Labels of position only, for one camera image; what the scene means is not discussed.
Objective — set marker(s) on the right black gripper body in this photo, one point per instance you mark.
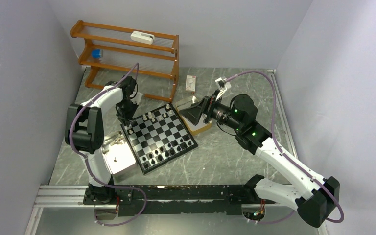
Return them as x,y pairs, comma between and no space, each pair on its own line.
208,105

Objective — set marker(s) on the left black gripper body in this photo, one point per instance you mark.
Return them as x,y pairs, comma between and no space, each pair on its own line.
126,109

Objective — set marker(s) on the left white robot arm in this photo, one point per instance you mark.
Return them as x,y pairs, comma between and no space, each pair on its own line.
84,132

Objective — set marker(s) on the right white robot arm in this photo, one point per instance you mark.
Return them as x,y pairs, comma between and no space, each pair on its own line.
310,194

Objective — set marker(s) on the silver tin with white pieces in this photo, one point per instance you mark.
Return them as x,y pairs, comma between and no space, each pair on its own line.
117,153

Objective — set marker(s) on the black white chess board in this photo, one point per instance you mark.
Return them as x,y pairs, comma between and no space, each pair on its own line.
154,144

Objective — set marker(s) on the small white red box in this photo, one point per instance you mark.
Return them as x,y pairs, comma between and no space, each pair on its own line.
190,84

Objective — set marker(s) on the wooden three-tier rack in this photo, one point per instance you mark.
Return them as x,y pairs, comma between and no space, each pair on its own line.
160,59

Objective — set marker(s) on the blue cap on rack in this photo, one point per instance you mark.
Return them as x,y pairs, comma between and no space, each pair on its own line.
97,53

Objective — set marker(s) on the white device on rack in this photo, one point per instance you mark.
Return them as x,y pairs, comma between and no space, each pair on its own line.
142,37

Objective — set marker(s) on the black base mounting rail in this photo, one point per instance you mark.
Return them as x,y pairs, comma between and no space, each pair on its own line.
193,199

